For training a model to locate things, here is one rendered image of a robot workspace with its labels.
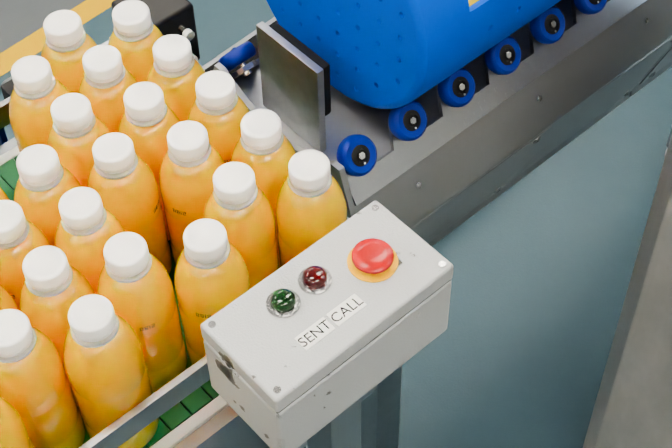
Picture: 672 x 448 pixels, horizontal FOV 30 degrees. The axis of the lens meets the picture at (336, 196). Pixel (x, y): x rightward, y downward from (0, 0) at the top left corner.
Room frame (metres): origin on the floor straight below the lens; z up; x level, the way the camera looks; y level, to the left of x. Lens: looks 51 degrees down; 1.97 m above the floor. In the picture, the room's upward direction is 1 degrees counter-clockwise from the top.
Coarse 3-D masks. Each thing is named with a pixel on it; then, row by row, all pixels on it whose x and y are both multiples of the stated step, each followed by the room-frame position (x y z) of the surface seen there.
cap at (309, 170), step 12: (300, 156) 0.77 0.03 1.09; (312, 156) 0.77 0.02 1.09; (324, 156) 0.77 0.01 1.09; (288, 168) 0.75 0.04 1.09; (300, 168) 0.75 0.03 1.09; (312, 168) 0.75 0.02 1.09; (324, 168) 0.75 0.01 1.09; (300, 180) 0.74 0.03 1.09; (312, 180) 0.74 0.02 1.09; (324, 180) 0.74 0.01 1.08
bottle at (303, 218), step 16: (288, 176) 0.76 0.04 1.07; (288, 192) 0.75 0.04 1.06; (304, 192) 0.74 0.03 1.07; (320, 192) 0.74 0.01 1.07; (336, 192) 0.75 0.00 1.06; (288, 208) 0.74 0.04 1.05; (304, 208) 0.73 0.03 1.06; (320, 208) 0.73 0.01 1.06; (336, 208) 0.74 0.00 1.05; (288, 224) 0.73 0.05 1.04; (304, 224) 0.73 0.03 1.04; (320, 224) 0.73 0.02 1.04; (336, 224) 0.73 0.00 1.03; (288, 240) 0.73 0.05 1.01; (304, 240) 0.72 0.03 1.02; (288, 256) 0.73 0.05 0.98
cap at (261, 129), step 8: (248, 112) 0.83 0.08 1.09; (256, 112) 0.82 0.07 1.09; (264, 112) 0.82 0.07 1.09; (272, 112) 0.82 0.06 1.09; (248, 120) 0.81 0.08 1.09; (256, 120) 0.81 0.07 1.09; (264, 120) 0.81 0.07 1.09; (272, 120) 0.81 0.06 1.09; (280, 120) 0.81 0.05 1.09; (248, 128) 0.80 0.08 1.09; (256, 128) 0.80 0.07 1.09; (264, 128) 0.80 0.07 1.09; (272, 128) 0.80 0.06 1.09; (280, 128) 0.81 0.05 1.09; (248, 136) 0.80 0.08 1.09; (256, 136) 0.79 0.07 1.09; (264, 136) 0.79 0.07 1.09; (272, 136) 0.80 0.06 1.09; (280, 136) 0.81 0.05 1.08; (248, 144) 0.80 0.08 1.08; (256, 144) 0.79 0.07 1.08; (264, 144) 0.79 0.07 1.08; (272, 144) 0.80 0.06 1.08
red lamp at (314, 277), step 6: (306, 270) 0.62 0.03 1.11; (312, 270) 0.62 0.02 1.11; (318, 270) 0.62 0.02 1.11; (324, 270) 0.62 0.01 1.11; (306, 276) 0.62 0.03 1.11; (312, 276) 0.62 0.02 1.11; (318, 276) 0.62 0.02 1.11; (324, 276) 0.62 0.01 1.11; (306, 282) 0.61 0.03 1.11; (312, 282) 0.61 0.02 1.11; (318, 282) 0.61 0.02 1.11; (324, 282) 0.61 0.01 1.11; (312, 288) 0.61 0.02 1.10; (318, 288) 0.61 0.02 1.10
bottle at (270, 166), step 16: (240, 144) 0.81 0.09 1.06; (288, 144) 0.81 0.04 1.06; (240, 160) 0.80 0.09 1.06; (256, 160) 0.79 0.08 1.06; (272, 160) 0.79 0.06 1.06; (288, 160) 0.80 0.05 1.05; (256, 176) 0.78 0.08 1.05; (272, 176) 0.78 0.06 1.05; (272, 192) 0.78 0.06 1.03; (272, 208) 0.78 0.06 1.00
